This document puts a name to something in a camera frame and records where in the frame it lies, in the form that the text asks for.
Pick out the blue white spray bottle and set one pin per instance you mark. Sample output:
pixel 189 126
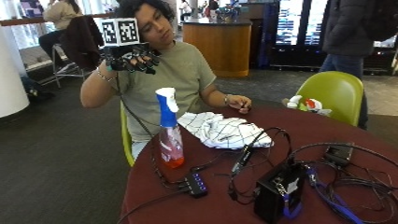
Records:
pixel 169 137

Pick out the green shell chair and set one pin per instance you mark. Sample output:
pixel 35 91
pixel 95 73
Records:
pixel 335 93
pixel 126 140

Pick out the glass door drinks fridge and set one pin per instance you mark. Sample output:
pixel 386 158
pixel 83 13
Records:
pixel 298 28

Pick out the the person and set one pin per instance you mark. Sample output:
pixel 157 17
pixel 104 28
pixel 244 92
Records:
pixel 173 77

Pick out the white and red soft toy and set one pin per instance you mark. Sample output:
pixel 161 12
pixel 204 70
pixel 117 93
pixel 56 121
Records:
pixel 313 105

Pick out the dark bag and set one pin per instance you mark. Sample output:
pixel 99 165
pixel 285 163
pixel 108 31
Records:
pixel 35 88

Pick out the white cube with black markers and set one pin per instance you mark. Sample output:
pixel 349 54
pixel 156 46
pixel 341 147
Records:
pixel 120 31

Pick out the black hub with blue lights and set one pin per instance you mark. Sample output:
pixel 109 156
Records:
pixel 196 184

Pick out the white checked cloth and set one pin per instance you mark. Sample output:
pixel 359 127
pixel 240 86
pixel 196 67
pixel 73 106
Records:
pixel 220 130

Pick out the white round pillar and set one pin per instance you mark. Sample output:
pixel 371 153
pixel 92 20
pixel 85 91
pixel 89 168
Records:
pixel 11 77

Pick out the small flat black device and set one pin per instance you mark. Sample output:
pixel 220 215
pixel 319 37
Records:
pixel 338 154

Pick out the round wooden counter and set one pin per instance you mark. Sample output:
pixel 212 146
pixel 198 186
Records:
pixel 221 46

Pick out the metal frame chair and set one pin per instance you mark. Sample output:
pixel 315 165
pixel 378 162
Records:
pixel 64 70

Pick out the black electronics box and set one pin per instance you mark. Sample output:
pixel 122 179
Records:
pixel 277 193

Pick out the dark jacket on chair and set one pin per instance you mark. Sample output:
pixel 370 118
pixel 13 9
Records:
pixel 80 42

